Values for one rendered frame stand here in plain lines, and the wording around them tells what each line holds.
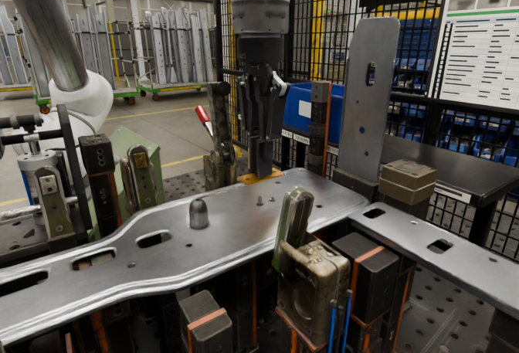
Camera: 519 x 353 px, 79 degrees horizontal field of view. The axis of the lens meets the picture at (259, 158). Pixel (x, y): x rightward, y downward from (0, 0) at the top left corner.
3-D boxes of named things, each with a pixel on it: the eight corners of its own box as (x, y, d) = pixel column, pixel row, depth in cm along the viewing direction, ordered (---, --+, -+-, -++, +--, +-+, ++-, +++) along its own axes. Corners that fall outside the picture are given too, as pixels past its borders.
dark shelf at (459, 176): (479, 211, 58) (483, 196, 57) (235, 119, 128) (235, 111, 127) (525, 182, 70) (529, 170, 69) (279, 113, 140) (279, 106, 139)
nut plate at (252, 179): (247, 185, 55) (246, 179, 55) (235, 178, 58) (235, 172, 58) (284, 174, 60) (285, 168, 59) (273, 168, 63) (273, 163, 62)
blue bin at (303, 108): (338, 144, 86) (343, 96, 82) (279, 121, 111) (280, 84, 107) (381, 137, 93) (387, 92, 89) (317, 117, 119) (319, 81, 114)
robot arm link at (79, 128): (57, 189, 109) (-11, 154, 94) (82, 147, 119) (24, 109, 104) (83, 183, 101) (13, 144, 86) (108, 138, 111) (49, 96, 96)
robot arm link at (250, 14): (251, -10, 42) (252, 37, 44) (302, -6, 47) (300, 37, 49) (219, -2, 49) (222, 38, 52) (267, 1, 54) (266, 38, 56)
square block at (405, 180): (389, 325, 70) (417, 178, 58) (360, 302, 76) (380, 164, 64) (410, 310, 74) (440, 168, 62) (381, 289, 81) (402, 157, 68)
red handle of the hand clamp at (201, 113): (218, 155, 67) (191, 105, 75) (215, 161, 69) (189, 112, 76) (235, 151, 69) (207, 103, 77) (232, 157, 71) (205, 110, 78)
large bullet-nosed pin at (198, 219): (195, 239, 53) (191, 204, 50) (188, 230, 55) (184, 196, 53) (212, 233, 54) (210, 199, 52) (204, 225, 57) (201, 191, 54)
